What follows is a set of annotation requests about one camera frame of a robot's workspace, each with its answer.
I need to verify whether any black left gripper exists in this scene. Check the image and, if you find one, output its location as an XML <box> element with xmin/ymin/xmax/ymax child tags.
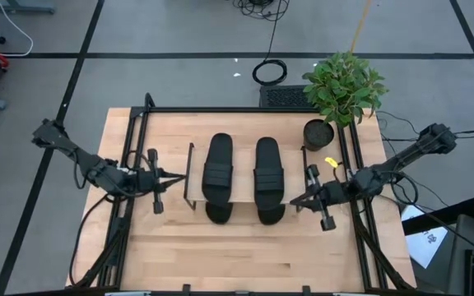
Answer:
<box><xmin>135</xmin><ymin>148</ymin><xmax>188</xmax><ymax>215</ymax></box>

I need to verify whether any black aluminium rig frame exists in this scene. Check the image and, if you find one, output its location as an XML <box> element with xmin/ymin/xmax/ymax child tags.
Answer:
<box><xmin>66</xmin><ymin>92</ymin><xmax>417</xmax><ymax>296</ymax></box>

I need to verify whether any white paper sheet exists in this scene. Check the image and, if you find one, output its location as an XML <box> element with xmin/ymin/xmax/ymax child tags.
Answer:
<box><xmin>401</xmin><ymin>204</ymin><xmax>450</xmax><ymax>269</ymax></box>

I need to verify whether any coiled black cable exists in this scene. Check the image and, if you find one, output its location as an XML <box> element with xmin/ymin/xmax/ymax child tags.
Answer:
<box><xmin>252</xmin><ymin>58</ymin><xmax>289</xmax><ymax>87</ymax></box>

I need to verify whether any grey metal desk foot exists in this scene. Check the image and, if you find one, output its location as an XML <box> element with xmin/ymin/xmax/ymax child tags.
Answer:
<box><xmin>0</xmin><ymin>0</ymin><xmax>56</xmax><ymax>14</ymax></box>

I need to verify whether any wooden shelf black metal frame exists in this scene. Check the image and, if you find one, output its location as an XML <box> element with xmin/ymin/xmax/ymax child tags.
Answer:
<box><xmin>182</xmin><ymin>141</ymin><xmax>310</xmax><ymax>213</ymax></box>

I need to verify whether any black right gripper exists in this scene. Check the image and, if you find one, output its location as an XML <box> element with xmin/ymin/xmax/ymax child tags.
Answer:
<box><xmin>289</xmin><ymin>164</ymin><xmax>350</xmax><ymax>232</ymax></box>

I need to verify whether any yellow hanging cable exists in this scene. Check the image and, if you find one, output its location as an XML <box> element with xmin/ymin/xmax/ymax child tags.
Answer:
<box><xmin>348</xmin><ymin>0</ymin><xmax>374</xmax><ymax>55</ymax></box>

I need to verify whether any green potted plant black pot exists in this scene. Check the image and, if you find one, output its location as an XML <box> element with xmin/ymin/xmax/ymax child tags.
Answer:
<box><xmin>301</xmin><ymin>50</ymin><xmax>389</xmax><ymax>153</ymax></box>

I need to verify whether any black perforated floor box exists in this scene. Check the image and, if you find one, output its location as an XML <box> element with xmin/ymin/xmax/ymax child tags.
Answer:
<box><xmin>259</xmin><ymin>85</ymin><xmax>318</xmax><ymax>109</ymax></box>

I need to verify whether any tangled black cable bundle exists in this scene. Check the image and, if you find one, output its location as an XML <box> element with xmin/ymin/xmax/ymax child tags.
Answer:
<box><xmin>232</xmin><ymin>0</ymin><xmax>291</xmax><ymax>21</ymax></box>

